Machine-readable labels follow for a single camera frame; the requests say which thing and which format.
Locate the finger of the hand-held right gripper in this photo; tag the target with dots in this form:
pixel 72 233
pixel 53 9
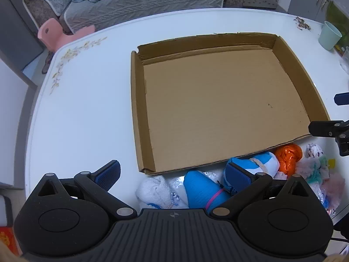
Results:
pixel 343 98
pixel 321 128

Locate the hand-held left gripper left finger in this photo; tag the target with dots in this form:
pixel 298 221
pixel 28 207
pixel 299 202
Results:
pixel 107 176

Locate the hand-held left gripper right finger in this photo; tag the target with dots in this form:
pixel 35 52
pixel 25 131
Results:
pixel 237 176

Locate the blue white striped sock bundle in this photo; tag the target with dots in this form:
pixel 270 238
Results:
pixel 261 162

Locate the mint green sock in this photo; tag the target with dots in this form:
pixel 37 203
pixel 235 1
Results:
pixel 321 166

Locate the blue sock bundle pink band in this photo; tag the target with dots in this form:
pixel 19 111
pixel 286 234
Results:
pixel 199 188

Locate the pink white mesh bundle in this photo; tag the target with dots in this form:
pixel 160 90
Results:
pixel 304 167

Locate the orange plastic bag bundle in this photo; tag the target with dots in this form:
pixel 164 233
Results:
pixel 289 155

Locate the white towel roll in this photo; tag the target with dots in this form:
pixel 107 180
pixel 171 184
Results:
pixel 152 191

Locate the pink fluffy bundle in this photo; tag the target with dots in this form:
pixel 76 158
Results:
pixel 334 188

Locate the shallow cardboard box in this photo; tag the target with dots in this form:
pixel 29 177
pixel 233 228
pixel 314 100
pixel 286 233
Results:
pixel 218 101

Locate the clear plastic cup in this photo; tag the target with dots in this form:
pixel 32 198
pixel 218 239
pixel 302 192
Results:
pixel 345 62

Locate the mint green cup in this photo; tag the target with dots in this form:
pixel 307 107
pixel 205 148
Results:
pixel 330 35

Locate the glass fish tank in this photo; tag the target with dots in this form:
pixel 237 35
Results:
pixel 338 8

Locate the red packet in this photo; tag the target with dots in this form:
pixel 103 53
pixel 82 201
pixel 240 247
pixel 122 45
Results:
pixel 6 240

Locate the pink plastic chair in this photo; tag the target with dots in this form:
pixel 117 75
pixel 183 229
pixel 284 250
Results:
pixel 54 32

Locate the grey covered sofa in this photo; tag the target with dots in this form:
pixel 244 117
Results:
pixel 136 8

